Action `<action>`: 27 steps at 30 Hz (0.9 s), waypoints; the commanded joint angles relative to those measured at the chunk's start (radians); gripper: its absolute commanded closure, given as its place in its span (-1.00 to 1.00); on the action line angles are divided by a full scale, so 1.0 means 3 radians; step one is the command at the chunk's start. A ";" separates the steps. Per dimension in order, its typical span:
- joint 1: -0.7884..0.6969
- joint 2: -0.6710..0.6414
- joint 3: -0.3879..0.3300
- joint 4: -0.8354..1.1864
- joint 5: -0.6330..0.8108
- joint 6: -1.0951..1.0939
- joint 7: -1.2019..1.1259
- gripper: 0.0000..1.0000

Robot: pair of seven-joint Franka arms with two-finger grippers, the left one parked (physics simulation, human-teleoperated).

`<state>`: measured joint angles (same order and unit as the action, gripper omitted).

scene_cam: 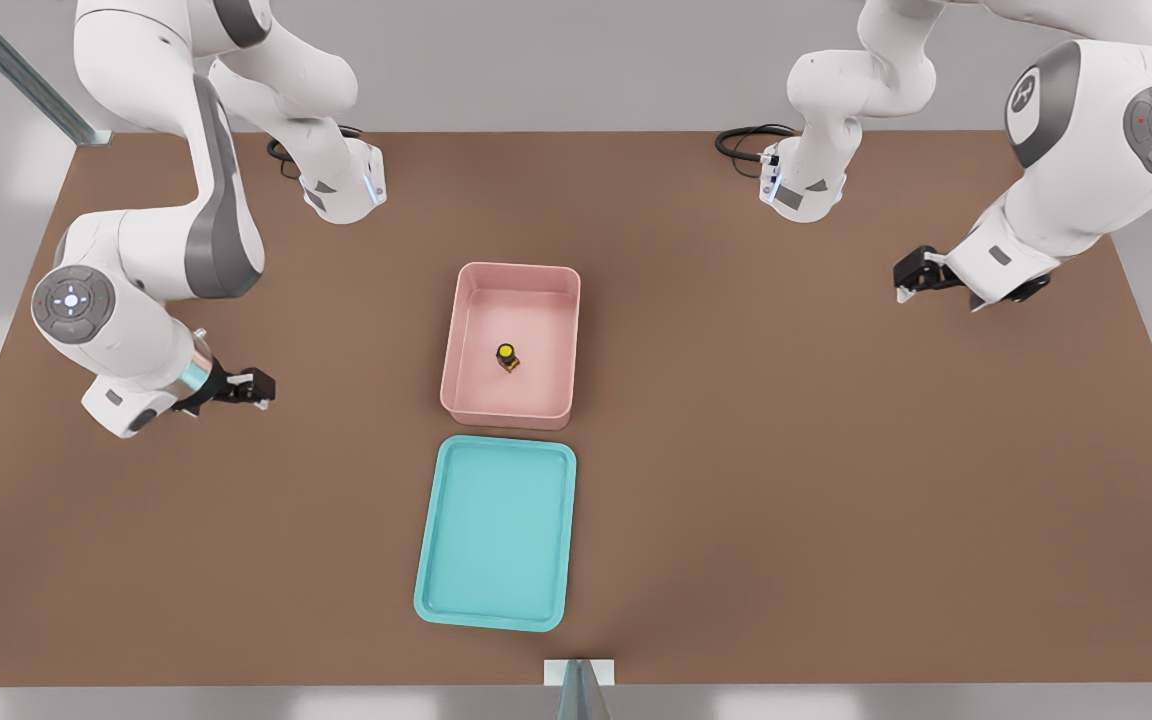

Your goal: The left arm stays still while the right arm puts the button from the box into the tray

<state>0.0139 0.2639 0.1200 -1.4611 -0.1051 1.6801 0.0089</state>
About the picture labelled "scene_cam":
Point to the yellow black push button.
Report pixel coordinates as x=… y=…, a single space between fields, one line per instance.
x=507 y=356

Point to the silver frame post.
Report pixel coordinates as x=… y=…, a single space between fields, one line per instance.
x=579 y=690
x=26 y=75

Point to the pale blue-green tray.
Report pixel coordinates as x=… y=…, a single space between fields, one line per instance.
x=496 y=533

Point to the pink plastic box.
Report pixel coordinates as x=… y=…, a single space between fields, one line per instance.
x=511 y=345

